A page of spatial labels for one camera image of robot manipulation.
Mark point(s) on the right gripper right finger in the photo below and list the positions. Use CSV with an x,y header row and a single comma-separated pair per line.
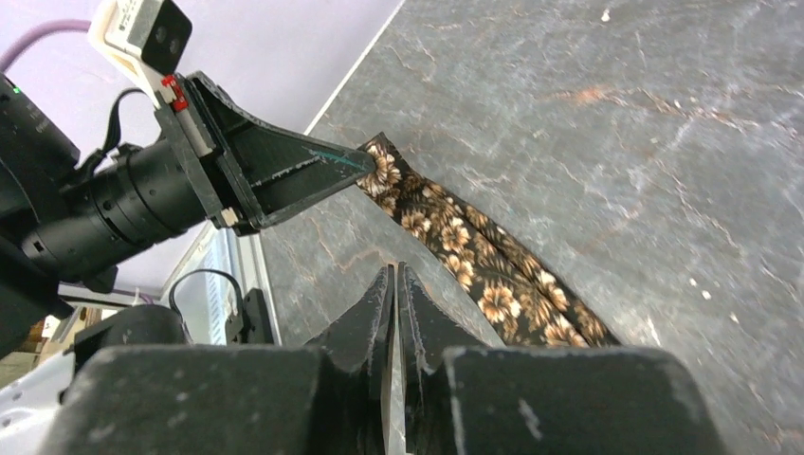
x,y
455,389

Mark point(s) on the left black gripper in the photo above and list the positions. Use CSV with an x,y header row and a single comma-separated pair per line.
x,y
266,174

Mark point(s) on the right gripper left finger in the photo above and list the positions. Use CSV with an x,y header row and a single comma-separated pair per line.
x,y
350,413

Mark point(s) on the brown floral tie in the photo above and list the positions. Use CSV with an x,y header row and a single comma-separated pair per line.
x,y
525,302

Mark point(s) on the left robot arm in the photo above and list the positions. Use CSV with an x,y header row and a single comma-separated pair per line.
x,y
66,219

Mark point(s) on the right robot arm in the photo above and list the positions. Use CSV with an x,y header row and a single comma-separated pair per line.
x,y
395,355

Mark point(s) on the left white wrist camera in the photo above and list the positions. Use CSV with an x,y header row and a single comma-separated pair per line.
x,y
143,39

